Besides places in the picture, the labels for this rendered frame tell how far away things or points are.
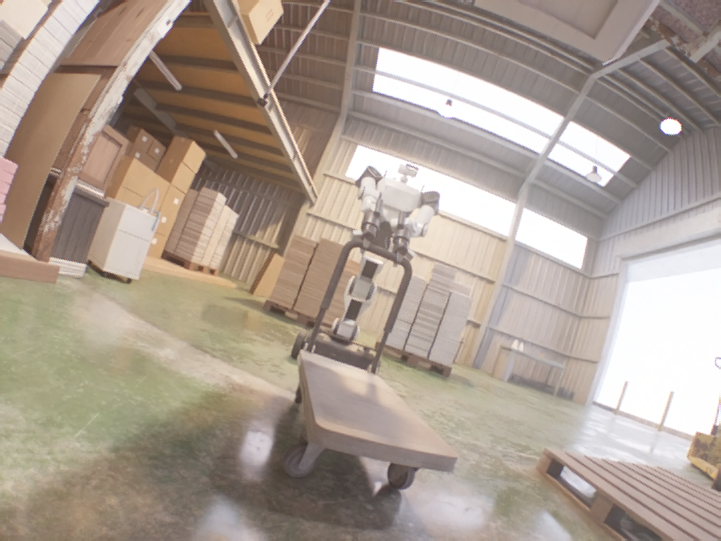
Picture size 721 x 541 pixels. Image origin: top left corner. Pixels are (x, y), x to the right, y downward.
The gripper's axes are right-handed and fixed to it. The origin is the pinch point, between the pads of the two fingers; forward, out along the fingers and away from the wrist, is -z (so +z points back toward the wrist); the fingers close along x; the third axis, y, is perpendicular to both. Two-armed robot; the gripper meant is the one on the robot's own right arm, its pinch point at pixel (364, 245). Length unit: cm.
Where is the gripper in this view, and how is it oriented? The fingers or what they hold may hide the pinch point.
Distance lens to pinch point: 157.7
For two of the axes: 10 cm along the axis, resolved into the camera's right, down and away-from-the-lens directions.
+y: 9.1, 3.6, 1.8
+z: 2.0, -7.9, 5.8
